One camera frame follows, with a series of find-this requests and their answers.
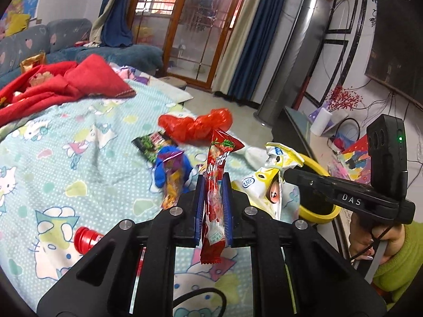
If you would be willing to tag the beige curtain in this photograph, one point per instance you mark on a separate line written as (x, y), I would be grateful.
(236, 39)
(102, 23)

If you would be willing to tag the black television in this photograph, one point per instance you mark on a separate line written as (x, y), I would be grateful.
(396, 49)

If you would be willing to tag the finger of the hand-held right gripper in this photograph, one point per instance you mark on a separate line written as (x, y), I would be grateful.
(307, 181)

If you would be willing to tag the blue bag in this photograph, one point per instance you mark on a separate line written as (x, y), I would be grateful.
(163, 168)

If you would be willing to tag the red blanket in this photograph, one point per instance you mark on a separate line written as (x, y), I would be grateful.
(82, 79)

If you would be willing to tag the blue curtain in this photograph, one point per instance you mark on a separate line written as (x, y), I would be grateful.
(261, 33)
(117, 13)

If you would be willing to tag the person's right hand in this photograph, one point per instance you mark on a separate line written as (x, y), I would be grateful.
(360, 234)

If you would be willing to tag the yellow and white snack wrapper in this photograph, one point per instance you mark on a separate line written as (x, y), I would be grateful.
(264, 178)

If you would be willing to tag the gold snack bag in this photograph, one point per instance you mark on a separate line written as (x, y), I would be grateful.
(31, 62)

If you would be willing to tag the green snack wrapper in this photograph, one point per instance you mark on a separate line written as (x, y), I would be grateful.
(148, 147)

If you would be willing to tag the red flower sprig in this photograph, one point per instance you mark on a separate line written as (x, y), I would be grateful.
(343, 99)

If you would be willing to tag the wooden glass door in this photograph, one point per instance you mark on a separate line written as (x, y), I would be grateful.
(172, 29)

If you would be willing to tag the red plastic bag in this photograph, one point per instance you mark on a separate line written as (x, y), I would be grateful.
(195, 125)

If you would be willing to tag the red bottle cap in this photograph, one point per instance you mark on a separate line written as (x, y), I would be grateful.
(85, 238)

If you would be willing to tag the cartoon cat printed bedsheet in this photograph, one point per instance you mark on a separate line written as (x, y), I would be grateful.
(82, 171)

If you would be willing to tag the orange cloth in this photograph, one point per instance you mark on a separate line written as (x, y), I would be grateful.
(380, 288)

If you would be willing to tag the red snack wrapper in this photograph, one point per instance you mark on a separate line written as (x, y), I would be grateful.
(214, 171)

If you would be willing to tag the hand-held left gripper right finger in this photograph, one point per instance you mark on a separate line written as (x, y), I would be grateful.
(226, 204)

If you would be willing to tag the white paper roll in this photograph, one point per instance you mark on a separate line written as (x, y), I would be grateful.
(320, 122)

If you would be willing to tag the yellow-rimmed trash bin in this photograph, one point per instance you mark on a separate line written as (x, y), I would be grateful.
(317, 216)

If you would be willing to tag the purple box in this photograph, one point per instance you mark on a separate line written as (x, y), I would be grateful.
(337, 120)

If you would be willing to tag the grey-blue heart pattern sofa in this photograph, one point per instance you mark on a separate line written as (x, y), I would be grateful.
(66, 33)

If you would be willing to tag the red colourful paper bag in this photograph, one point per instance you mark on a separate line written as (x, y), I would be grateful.
(358, 158)

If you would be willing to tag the grey tower air conditioner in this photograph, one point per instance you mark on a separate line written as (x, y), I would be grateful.
(294, 56)

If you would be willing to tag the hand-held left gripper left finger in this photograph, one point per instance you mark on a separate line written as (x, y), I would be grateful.
(199, 204)

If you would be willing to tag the purple and orange snack wrapper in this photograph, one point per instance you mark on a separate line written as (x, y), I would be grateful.
(172, 185)

